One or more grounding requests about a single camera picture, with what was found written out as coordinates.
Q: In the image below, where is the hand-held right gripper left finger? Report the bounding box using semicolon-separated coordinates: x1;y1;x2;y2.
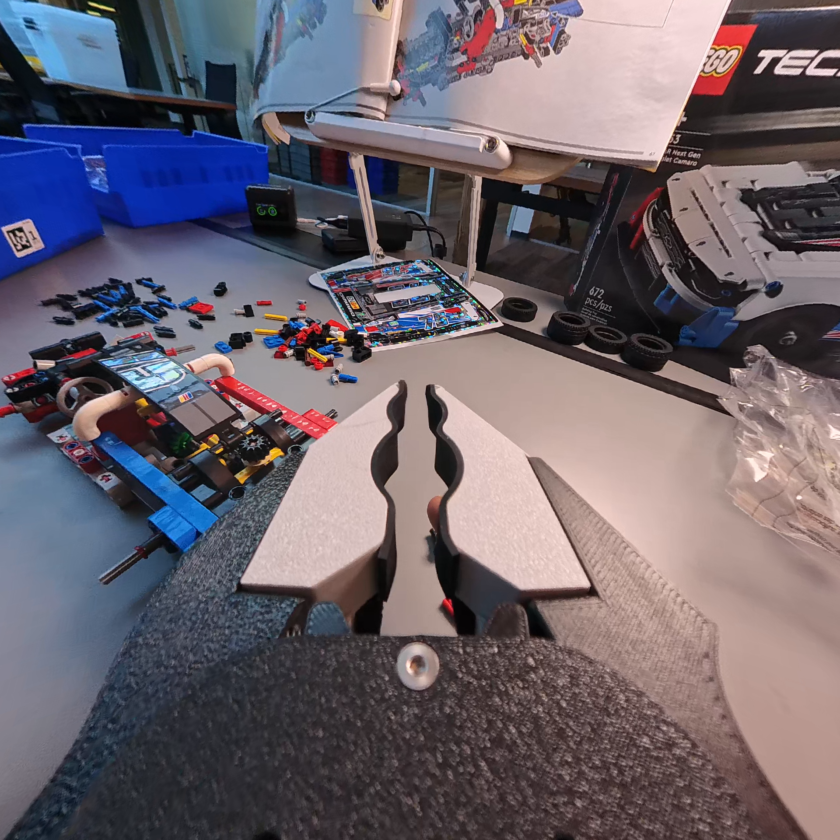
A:
239;379;409;622

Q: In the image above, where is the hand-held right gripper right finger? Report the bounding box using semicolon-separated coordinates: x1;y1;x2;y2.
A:
425;382;593;634

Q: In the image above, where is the lego car model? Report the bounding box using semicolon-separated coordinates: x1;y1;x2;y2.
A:
0;330;340;586

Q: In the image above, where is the pile of mixed lego pieces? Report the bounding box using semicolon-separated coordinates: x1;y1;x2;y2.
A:
213;297;376;388

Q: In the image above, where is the lego set box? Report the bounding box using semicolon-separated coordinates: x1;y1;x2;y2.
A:
564;7;840;385

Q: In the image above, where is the holographic sticker sheet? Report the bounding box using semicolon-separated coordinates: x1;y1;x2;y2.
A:
322;258;504;353

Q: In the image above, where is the clear plastic bag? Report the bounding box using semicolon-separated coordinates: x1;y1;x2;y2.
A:
717;344;840;560

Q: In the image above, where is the pile of black blue pins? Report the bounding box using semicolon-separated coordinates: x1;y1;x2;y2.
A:
39;276;217;339

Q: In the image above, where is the black power adapter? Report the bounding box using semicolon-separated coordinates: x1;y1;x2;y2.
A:
346;213;416;252

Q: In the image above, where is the black device green display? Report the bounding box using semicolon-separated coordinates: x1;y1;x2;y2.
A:
245;184;298;236

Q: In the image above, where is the blue plastic bin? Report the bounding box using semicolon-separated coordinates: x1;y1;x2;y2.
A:
23;123;270;229

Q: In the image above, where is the white book stand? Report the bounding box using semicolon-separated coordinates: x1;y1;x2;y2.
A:
262;0;585;309

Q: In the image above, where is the black office chair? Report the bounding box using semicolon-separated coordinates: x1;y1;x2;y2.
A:
203;60;238;107

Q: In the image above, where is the wooden office desk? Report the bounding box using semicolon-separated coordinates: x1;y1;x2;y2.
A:
0;71;238;135

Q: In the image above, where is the white storage box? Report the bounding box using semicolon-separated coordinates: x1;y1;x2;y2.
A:
0;12;129;93

